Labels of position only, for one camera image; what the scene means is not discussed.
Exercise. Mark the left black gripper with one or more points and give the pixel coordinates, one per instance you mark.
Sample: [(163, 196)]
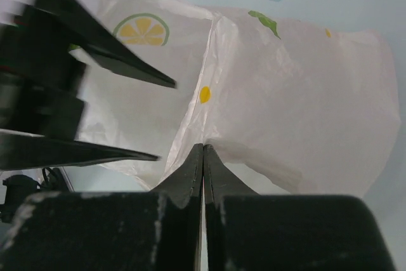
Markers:
[(40, 81)]

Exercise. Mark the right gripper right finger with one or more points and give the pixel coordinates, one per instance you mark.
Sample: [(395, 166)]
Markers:
[(249, 231)]

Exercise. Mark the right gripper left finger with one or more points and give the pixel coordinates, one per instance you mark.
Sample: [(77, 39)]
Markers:
[(154, 230)]

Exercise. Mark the white printed plastic bag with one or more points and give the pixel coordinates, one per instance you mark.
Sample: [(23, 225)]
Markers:
[(312, 110)]

